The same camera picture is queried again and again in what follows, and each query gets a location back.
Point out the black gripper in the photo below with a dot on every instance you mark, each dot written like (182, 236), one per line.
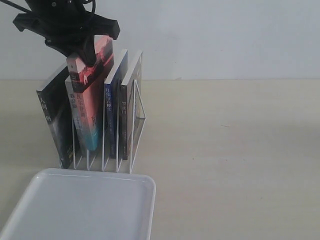
(68, 40)

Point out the pink red book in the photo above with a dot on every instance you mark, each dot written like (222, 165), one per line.
(88, 86)

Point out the blue moon book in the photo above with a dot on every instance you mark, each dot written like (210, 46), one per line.
(111, 90)

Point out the black book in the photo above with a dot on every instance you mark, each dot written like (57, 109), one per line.
(55, 104)

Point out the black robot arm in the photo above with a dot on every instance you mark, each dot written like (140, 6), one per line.
(64, 12)

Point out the dark brown book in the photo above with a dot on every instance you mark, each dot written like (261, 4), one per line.
(134, 72)

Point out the grey white book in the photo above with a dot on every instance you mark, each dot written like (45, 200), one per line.
(75, 115)

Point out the white plastic tray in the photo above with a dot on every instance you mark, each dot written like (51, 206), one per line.
(61, 204)

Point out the white wire book rack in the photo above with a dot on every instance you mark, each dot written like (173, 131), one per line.
(102, 151)

